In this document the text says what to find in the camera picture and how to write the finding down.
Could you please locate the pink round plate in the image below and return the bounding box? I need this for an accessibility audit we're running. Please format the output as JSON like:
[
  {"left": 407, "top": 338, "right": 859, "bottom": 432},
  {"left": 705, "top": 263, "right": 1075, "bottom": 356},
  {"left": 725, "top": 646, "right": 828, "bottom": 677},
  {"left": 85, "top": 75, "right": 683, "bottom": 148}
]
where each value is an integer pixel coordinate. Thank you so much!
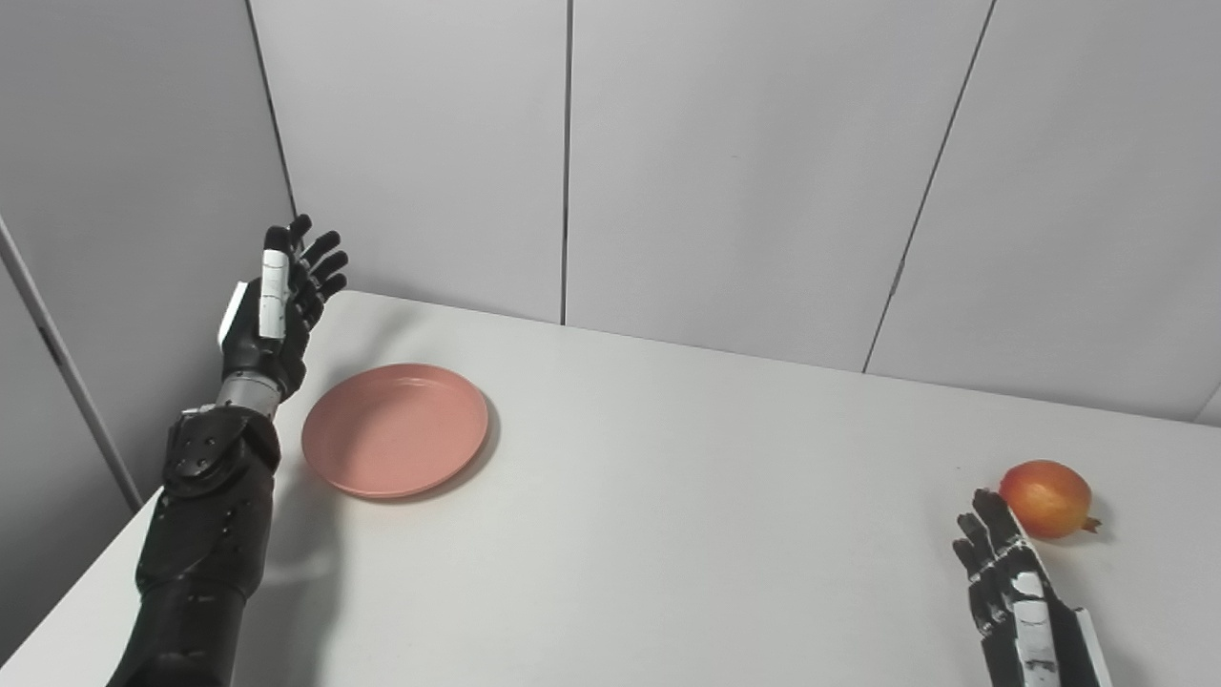
[{"left": 301, "top": 364, "right": 489, "bottom": 499}]

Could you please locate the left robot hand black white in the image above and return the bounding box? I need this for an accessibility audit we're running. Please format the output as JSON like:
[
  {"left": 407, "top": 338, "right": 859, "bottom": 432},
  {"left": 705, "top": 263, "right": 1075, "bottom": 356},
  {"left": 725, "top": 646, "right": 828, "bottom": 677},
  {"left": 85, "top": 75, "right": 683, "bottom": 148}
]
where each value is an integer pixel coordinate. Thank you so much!
[{"left": 218, "top": 215, "right": 349, "bottom": 394}]

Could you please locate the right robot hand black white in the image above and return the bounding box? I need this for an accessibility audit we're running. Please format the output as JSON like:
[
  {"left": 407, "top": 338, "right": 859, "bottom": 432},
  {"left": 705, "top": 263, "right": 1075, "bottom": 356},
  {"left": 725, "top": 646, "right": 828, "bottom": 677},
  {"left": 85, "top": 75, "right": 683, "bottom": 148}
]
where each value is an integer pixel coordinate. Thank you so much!
[{"left": 953, "top": 489, "right": 1112, "bottom": 687}]

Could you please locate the red yellow pomegranate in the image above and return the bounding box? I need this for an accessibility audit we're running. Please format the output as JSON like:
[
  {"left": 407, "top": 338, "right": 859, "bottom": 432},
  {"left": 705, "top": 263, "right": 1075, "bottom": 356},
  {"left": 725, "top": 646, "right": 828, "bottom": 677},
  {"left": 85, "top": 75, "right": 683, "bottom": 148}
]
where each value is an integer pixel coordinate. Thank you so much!
[{"left": 999, "top": 460, "right": 1102, "bottom": 541}]

